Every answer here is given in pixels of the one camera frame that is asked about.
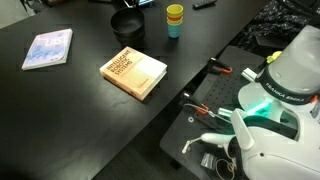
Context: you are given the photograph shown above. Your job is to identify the yellow green plastic object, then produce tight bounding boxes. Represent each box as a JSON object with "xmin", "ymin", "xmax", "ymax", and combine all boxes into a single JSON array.
[{"xmin": 265, "ymin": 50, "xmax": 283, "ymax": 65}]

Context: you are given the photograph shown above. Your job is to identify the black remote control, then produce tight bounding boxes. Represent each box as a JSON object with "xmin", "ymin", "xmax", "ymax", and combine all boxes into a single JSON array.
[{"xmin": 192, "ymin": 0, "xmax": 218, "ymax": 10}]

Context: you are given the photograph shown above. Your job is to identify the red-handled pliers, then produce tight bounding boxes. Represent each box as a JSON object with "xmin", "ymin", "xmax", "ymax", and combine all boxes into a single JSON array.
[{"xmin": 181, "ymin": 91, "xmax": 212, "ymax": 116}]

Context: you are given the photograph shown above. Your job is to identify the orange and black clamp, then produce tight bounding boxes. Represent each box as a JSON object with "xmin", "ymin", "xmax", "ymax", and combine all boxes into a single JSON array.
[{"xmin": 207, "ymin": 57, "xmax": 234, "ymax": 75}]

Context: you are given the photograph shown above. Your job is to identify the black speckled fabric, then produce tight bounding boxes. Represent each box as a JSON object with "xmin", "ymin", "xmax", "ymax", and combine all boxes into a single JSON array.
[{"xmin": 232, "ymin": 0, "xmax": 320, "ymax": 52}]

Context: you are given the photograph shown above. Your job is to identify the white plastic block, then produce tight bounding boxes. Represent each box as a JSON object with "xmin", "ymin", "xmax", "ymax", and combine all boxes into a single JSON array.
[{"xmin": 240, "ymin": 67, "xmax": 258, "ymax": 83}]

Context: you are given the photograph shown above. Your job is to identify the short metal cylinder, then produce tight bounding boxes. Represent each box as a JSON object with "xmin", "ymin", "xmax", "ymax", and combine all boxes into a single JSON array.
[{"xmin": 217, "ymin": 107, "xmax": 233, "ymax": 118}]

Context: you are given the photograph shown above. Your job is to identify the white framed tablet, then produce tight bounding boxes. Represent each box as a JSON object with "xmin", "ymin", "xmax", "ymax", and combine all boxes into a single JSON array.
[{"xmin": 137, "ymin": 0, "xmax": 155, "ymax": 7}]

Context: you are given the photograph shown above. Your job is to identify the small clear plastic bag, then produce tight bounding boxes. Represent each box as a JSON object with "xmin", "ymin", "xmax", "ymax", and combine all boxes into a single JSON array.
[{"xmin": 199, "ymin": 152, "xmax": 216, "ymax": 170}]

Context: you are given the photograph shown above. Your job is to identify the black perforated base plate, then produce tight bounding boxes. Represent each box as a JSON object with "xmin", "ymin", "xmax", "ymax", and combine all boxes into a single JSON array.
[{"xmin": 159, "ymin": 44, "xmax": 268, "ymax": 180}]

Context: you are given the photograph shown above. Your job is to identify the bright yellow plastic cup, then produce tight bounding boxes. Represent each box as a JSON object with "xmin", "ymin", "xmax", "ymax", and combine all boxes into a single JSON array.
[{"xmin": 166, "ymin": 3, "xmax": 185, "ymax": 20}]

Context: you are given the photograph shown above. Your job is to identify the white cable with plug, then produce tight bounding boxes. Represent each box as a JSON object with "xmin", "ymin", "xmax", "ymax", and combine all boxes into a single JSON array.
[{"xmin": 181, "ymin": 137, "xmax": 203, "ymax": 155}]

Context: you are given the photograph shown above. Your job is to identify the blue and white booklet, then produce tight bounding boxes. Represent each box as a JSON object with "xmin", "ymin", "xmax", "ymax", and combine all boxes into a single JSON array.
[{"xmin": 21, "ymin": 28, "xmax": 74, "ymax": 71}]

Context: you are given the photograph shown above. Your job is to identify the white and orange book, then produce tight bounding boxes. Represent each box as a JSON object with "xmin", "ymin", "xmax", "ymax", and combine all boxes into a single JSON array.
[{"xmin": 99, "ymin": 45, "xmax": 168, "ymax": 102}]

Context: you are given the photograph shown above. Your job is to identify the orange plastic cup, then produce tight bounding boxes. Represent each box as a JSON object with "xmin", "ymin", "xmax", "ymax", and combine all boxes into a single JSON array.
[{"xmin": 166, "ymin": 15, "xmax": 184, "ymax": 23}]

